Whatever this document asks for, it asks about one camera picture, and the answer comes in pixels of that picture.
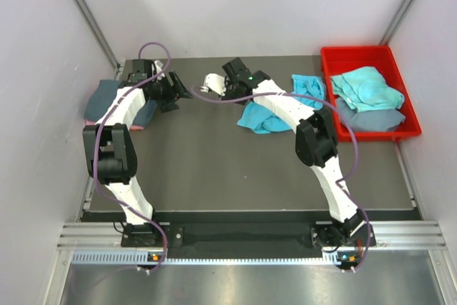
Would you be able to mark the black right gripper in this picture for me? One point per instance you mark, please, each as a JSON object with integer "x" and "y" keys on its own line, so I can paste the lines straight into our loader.
{"x": 228, "y": 84}

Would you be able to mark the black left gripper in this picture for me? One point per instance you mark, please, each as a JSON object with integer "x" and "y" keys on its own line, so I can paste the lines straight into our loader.
{"x": 173, "y": 94}

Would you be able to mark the bright blue t shirt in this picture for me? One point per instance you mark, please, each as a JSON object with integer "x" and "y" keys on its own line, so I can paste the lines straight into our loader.
{"x": 263, "y": 121}

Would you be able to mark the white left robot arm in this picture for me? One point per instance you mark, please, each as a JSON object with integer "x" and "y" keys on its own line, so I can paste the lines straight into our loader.
{"x": 110, "y": 155}

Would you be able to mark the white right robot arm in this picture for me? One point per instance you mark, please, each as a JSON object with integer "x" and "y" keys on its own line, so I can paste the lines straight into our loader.
{"x": 316, "y": 144}

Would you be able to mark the red plastic bin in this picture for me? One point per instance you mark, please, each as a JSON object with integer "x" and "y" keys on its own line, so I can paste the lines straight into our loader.
{"x": 338, "y": 60}

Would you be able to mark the turquoise t shirt in bin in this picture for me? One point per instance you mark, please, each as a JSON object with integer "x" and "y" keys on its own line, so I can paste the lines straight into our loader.
{"x": 365, "y": 89}

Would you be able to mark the grey-blue t shirt in bin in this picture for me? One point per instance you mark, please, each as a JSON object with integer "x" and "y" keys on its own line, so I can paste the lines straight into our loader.
{"x": 370, "y": 121}

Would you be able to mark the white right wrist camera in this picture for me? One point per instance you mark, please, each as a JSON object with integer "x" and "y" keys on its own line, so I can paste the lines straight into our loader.
{"x": 214, "y": 83}

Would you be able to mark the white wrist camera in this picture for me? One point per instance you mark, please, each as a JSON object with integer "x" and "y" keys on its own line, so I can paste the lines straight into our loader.
{"x": 158, "y": 70}
{"x": 214, "y": 83}

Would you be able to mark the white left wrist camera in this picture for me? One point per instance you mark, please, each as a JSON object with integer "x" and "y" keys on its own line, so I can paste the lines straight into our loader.
{"x": 158, "y": 70}

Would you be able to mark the grey slotted cable duct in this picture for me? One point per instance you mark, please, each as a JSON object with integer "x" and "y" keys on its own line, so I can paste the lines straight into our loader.
{"x": 146, "y": 258}

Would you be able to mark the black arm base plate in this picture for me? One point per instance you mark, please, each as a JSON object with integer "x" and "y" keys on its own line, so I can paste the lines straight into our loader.
{"x": 256, "y": 239}

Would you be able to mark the aluminium frame rail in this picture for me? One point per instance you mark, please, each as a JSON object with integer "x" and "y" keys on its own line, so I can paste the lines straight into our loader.
{"x": 393, "y": 235}

